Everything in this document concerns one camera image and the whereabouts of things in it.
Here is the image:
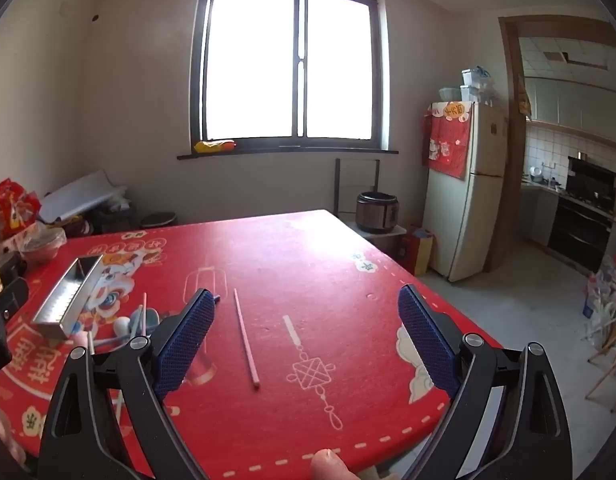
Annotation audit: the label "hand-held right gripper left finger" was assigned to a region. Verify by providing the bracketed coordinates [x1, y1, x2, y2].
[38, 287, 216, 480]

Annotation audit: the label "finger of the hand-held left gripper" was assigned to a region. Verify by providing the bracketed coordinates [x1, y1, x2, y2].
[0, 277, 30, 319]

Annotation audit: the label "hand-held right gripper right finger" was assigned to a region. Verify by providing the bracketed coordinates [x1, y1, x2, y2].
[398, 284, 574, 480]

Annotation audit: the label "blue spoon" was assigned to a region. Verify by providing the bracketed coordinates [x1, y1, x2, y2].
[129, 309, 162, 337]

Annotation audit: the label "pink chopstick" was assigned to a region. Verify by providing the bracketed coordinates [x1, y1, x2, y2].
[233, 288, 262, 391]

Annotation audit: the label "metal utensil tray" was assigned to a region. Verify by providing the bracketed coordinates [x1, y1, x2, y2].
[30, 254, 105, 340]

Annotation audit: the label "person's right hand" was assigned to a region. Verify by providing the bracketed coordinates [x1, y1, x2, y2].
[311, 449, 355, 480]

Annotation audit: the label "black box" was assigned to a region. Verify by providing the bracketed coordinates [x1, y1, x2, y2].
[0, 252, 28, 282]

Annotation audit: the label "plastic covered bowl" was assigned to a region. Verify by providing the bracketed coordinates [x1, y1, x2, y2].
[19, 227, 68, 263]

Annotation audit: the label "red gift bag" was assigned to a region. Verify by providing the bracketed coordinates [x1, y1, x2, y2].
[400, 227, 435, 276]

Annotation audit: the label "red snack bag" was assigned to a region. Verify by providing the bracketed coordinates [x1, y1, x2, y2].
[0, 178, 42, 241]

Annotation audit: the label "white low shelf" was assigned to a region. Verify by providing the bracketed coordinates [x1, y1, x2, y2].
[345, 222, 408, 261]

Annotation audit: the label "dark round stool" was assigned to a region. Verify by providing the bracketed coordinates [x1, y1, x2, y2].
[140, 212, 178, 231]

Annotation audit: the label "black bag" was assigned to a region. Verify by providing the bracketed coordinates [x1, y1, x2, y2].
[85, 202, 139, 235]

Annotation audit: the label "white refrigerator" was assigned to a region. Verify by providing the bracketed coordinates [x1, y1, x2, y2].
[420, 101, 510, 282]

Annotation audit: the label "dark rice cooker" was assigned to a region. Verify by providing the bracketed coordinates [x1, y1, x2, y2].
[356, 191, 400, 234]

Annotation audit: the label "grey kitchen counter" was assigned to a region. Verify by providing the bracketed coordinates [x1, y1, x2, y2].
[519, 180, 559, 247]

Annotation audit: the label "wooden folding rack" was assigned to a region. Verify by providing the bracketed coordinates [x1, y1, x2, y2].
[585, 305, 616, 413]

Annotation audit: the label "black kitchen stove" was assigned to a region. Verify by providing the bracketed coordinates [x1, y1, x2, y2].
[547, 192, 616, 275]

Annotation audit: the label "yellow toy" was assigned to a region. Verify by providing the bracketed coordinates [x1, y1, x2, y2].
[194, 139, 236, 154]

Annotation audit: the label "dark windowsill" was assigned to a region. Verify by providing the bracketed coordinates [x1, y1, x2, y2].
[177, 147, 399, 161]

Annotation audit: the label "black range hood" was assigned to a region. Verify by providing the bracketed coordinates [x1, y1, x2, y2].
[567, 156, 616, 197]

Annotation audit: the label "clear plastic storage box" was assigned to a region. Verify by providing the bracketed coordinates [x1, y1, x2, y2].
[462, 66, 492, 86]
[460, 84, 494, 104]

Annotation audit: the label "dark framed window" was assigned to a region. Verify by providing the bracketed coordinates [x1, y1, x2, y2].
[189, 0, 391, 151]

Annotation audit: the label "black metal rack frame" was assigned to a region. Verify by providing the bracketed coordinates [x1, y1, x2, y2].
[334, 158, 381, 216]

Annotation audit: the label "wooden door frame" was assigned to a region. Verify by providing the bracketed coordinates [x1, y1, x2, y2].
[488, 16, 616, 272]

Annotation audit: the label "white wall cabinets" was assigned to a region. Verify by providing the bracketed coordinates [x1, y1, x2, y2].
[525, 75, 616, 142]

